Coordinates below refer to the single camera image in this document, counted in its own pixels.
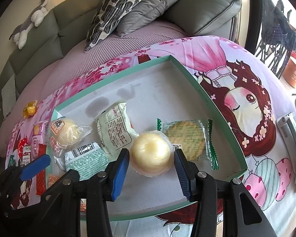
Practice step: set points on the round cracker packet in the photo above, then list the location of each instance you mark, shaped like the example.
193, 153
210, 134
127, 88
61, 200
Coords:
185, 138

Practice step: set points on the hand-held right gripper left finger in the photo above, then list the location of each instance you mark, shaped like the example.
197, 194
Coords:
119, 175

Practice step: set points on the green silver snack packet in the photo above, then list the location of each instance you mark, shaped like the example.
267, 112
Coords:
88, 158

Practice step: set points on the black folding rack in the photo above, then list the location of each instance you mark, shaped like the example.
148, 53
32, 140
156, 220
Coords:
273, 32

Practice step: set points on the black white patterned pillow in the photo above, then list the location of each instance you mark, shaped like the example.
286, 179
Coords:
108, 12

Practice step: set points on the orange print snack packet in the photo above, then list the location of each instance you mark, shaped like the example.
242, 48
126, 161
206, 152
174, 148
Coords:
53, 179

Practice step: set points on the grey pillow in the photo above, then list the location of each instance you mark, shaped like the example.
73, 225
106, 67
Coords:
148, 9

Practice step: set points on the gold wrapped snack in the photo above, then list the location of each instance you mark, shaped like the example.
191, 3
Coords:
30, 108

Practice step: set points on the grey sofa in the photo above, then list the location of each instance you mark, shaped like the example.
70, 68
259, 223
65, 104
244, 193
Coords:
69, 19

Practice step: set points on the white green-print snack packet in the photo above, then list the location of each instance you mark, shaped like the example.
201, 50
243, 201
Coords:
114, 128

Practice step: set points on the pink swiss roll packet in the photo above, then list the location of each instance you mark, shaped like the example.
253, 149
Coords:
38, 140

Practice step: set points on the red patterned snack packet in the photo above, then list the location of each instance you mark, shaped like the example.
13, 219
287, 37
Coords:
42, 185

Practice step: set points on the red white-label snack packet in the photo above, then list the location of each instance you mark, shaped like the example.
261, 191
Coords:
21, 147

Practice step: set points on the cream pudding cup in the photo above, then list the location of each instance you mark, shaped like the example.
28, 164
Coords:
150, 151

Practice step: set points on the clear bread packet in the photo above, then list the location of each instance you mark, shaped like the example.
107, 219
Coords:
67, 133

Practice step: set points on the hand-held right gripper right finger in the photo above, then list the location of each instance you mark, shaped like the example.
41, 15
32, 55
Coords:
185, 175

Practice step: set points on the teal cardboard box lid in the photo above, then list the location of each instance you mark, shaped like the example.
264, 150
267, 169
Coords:
150, 91

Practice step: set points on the pink knit sofa cover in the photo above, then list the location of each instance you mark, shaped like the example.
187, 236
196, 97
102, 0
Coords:
128, 44

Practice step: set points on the grey white plush dog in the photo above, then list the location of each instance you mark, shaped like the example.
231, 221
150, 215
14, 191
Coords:
35, 17

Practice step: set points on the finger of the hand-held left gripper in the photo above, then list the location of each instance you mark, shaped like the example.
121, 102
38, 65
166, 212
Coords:
35, 166
27, 206

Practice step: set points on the pink printed blanket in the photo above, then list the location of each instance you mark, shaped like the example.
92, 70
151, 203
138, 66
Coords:
236, 61

